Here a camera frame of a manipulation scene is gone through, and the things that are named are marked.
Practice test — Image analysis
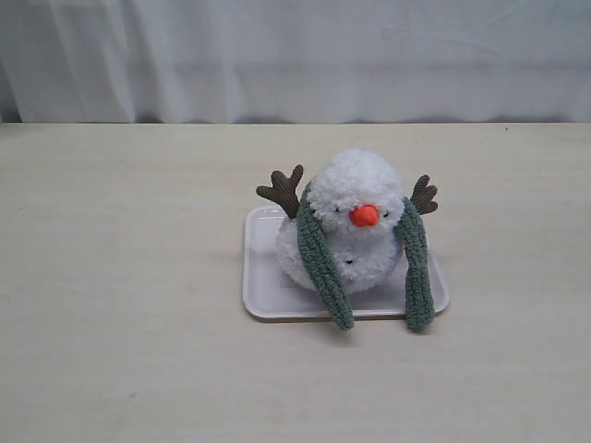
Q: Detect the white snowman plush toy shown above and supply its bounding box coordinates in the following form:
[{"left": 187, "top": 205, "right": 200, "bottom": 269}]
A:
[{"left": 256, "top": 149, "right": 413, "bottom": 293}]

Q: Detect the white curtain backdrop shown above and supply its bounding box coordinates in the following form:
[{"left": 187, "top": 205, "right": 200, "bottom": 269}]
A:
[{"left": 1, "top": 1, "right": 590, "bottom": 124}]

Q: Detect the white plastic tray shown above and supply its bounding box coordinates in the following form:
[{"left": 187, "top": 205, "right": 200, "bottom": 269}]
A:
[{"left": 243, "top": 205, "right": 451, "bottom": 323}]

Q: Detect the green fuzzy scarf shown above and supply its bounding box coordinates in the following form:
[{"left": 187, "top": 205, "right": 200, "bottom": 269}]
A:
[{"left": 295, "top": 174, "right": 438, "bottom": 332}]

